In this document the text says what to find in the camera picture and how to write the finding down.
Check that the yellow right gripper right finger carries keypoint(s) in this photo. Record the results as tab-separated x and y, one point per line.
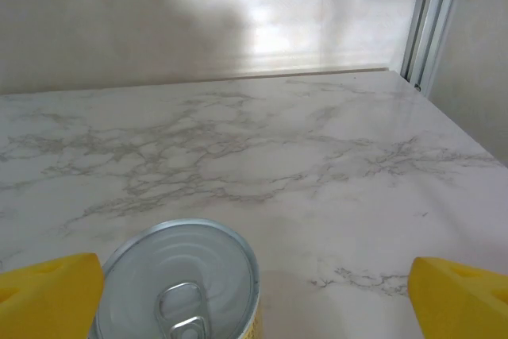
460	307

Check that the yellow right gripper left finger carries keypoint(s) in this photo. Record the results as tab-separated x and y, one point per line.
47	299

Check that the small silver lid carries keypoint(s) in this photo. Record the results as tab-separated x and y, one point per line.
178	267

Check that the aluminium frame post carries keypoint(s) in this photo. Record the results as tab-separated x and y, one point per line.
430	17

